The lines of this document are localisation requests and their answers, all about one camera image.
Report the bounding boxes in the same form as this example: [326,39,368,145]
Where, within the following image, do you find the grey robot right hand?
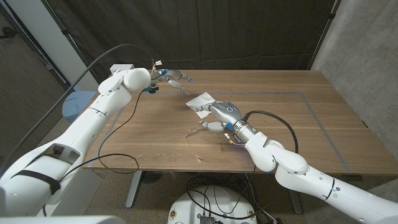
[195,101,244,134]

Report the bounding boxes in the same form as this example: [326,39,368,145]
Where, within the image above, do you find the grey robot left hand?
[150,68,195,96]

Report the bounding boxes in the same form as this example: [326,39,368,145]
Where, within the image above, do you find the white tissue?
[185,91,218,119]

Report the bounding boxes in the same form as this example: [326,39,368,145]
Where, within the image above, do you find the clear frame glasses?
[185,123,223,162]

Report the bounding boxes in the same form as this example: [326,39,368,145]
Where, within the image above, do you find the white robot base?
[167,185,258,224]

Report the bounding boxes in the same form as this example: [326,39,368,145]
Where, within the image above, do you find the white power outlet box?
[110,63,135,72]

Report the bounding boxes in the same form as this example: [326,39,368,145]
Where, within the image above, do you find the black backdrop curtain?
[46,0,338,85]

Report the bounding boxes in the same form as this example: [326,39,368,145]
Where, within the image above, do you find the black round fan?
[140,170,164,185]

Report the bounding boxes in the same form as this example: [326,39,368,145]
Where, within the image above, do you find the light blue round stool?
[61,90,97,124]

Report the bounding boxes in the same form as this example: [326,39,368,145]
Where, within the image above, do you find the black backdrop stand pole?
[307,0,342,71]
[42,0,102,86]

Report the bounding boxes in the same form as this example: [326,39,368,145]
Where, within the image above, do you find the grey table leg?
[287,188,303,215]

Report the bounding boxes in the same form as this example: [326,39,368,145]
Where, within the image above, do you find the white table leg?
[125,170,144,208]

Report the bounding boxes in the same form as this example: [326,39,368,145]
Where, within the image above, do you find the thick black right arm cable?
[242,110,299,155]

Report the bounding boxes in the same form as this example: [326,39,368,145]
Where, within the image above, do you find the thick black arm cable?
[242,110,299,155]
[0,43,156,178]

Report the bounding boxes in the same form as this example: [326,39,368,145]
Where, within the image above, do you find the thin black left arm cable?
[58,89,146,183]

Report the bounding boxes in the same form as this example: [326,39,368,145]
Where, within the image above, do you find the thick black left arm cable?
[0,43,156,178]

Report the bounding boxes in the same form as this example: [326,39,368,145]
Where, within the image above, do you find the black looped floor cable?
[185,174,249,224]

